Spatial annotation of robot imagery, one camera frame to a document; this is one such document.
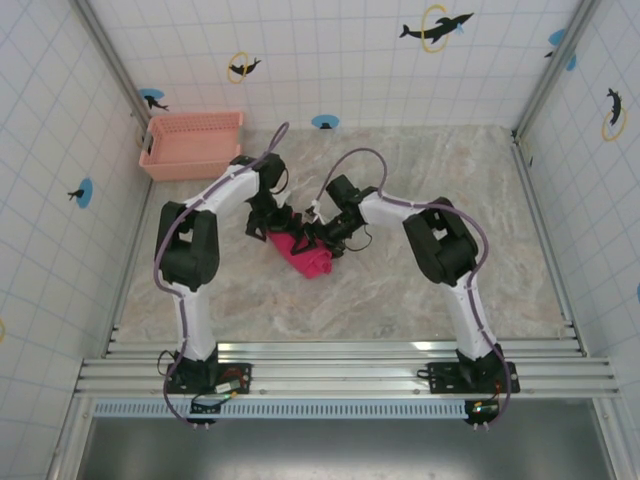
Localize pink perforated plastic basket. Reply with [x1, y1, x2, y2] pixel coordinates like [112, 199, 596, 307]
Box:
[138, 110, 246, 182]

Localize small circuit board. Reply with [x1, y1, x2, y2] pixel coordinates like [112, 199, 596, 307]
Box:
[189, 379, 239, 416]
[463, 397, 502, 422]

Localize aluminium side rail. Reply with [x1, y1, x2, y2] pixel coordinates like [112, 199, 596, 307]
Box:
[510, 130, 587, 357]
[102, 177, 154, 357]

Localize aluminium mounting rail frame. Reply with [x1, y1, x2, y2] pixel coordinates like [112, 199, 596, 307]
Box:
[74, 339, 621, 400]

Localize white slotted cable duct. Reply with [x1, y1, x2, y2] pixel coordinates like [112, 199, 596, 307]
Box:
[92, 398, 474, 419]

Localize aluminium corner post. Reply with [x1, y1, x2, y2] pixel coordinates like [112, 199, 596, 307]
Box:
[73, 0, 152, 132]
[513, 0, 599, 137]

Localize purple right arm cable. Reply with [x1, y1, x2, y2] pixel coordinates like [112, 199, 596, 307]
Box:
[314, 147, 517, 432]

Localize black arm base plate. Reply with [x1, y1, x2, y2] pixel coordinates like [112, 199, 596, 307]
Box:
[417, 360, 521, 397]
[163, 358, 254, 397]

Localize pink long pants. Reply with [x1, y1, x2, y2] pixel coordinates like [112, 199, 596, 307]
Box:
[267, 227, 335, 280]

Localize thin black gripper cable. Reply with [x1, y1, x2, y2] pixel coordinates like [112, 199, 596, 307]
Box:
[343, 223, 372, 254]

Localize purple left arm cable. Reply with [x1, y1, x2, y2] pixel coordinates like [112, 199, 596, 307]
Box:
[152, 121, 292, 432]

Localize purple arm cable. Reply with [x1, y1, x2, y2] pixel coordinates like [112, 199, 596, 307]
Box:
[152, 121, 292, 432]
[314, 147, 517, 432]

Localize small dolphin ring sticker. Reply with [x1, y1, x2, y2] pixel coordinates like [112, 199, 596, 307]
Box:
[227, 50, 263, 85]

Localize large dolphin ring sticker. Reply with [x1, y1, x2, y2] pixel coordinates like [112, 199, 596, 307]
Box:
[398, 4, 475, 54]

